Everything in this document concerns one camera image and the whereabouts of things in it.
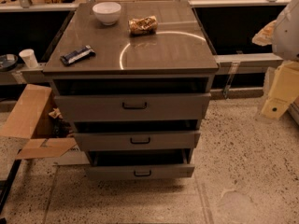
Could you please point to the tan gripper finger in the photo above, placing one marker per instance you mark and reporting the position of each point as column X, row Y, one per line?
column 281, row 89

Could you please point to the grey top drawer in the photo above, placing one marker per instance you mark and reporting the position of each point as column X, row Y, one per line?
column 136, row 107

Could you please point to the grey drawer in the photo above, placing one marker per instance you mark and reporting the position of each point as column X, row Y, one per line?
column 136, row 107
column 137, row 141
column 140, row 172

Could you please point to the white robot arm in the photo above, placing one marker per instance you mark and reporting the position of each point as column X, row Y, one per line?
column 283, row 35

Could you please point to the grey bottom drawer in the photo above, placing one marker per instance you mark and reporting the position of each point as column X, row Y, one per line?
column 140, row 172

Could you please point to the grey drawer cabinet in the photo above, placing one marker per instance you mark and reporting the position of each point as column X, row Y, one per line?
column 175, row 59

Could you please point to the grey middle drawer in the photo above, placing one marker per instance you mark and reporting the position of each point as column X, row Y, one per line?
column 137, row 141

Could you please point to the crumpled gold snack bag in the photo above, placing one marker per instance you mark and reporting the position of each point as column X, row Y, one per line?
column 144, row 26

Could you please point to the white ceramic bowl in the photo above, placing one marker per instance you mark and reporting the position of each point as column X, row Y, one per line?
column 107, row 13

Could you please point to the dark blue snack bar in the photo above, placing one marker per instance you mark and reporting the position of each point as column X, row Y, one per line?
column 77, row 55

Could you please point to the brown cardboard box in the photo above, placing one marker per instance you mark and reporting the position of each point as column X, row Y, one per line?
column 30, row 120

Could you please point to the white paper cup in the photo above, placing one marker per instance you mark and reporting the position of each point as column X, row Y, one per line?
column 28, row 56

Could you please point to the black round lid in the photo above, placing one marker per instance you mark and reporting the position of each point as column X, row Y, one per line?
column 8, row 62

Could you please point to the metal shelf rail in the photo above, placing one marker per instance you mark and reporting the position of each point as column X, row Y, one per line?
column 255, row 63

